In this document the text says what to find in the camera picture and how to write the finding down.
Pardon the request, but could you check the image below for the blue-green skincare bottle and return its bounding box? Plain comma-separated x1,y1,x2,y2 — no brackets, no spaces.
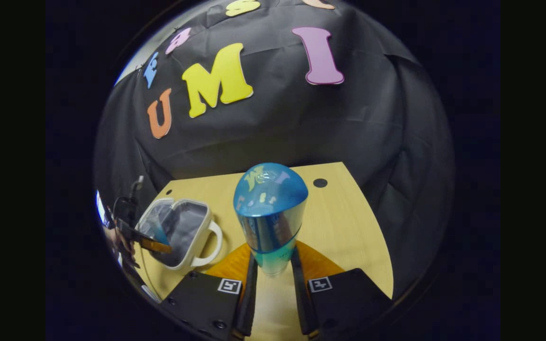
233,162,309,278

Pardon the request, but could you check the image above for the white suitcase with grey lining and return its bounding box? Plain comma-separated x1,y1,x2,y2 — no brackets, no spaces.
134,197,224,271

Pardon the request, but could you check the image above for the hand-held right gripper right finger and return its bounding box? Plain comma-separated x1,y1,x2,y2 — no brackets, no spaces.
290,241,393,339

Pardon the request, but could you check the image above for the black backdrop cloth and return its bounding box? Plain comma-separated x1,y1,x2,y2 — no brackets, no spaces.
94,0,455,299

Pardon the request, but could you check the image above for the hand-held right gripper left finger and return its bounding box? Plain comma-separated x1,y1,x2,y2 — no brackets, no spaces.
158,242,259,341

